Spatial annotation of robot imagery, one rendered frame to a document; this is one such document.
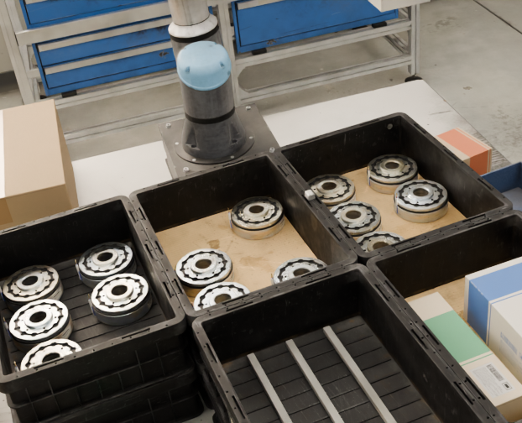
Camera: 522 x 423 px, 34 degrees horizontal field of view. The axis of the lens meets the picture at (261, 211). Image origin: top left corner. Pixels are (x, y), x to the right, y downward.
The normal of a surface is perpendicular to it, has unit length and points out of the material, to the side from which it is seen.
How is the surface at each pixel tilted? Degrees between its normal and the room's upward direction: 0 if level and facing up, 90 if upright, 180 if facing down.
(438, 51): 0
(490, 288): 0
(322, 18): 90
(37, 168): 0
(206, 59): 9
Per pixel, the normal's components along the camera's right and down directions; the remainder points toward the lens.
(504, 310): -0.11, -0.81
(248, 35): 0.28, 0.54
